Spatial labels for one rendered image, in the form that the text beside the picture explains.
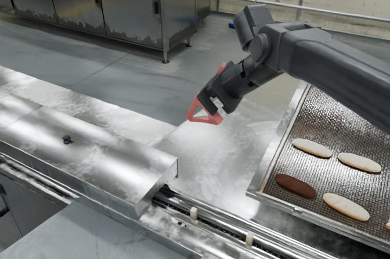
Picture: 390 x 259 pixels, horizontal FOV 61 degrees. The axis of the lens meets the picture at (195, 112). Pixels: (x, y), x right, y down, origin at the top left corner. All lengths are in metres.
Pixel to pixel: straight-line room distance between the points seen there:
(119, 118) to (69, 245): 0.50
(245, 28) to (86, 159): 0.52
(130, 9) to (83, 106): 2.19
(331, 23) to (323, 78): 3.96
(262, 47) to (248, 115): 0.71
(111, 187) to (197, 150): 0.33
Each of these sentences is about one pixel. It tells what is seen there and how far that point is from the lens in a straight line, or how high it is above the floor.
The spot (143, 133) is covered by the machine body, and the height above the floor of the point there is 0.82.
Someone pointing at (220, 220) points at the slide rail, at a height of 0.85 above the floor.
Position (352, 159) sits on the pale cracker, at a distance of 0.91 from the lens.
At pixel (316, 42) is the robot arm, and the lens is 0.45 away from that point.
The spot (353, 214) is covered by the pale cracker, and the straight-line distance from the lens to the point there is 0.82.
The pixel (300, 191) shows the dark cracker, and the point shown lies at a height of 0.90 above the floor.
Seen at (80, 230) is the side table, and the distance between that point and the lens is 0.87.
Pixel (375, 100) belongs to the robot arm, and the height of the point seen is 1.31.
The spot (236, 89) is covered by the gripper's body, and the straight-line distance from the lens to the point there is 0.59.
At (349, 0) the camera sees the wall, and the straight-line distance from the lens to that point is 4.28.
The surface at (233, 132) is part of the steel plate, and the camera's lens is 1.09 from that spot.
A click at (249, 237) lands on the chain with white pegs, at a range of 0.76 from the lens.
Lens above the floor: 1.49
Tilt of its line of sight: 35 degrees down
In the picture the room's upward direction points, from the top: straight up
